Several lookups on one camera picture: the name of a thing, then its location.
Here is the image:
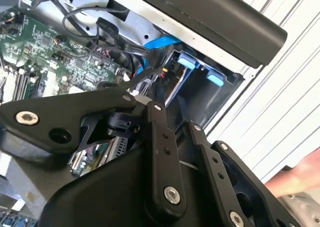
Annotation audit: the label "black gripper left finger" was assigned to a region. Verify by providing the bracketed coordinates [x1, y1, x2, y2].
[0, 66, 188, 220]

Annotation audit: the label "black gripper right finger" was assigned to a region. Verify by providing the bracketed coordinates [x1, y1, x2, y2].
[183, 120, 302, 227]

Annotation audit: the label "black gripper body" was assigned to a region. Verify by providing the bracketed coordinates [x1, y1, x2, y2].
[43, 120, 231, 227]

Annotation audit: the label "hard disk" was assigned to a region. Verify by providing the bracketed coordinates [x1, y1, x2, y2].
[163, 49, 226, 108]

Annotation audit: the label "blue disk wire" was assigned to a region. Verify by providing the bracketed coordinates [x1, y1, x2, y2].
[143, 35, 181, 72]

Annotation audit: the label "bare person's hand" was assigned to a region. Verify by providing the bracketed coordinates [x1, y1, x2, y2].
[264, 148, 320, 199]

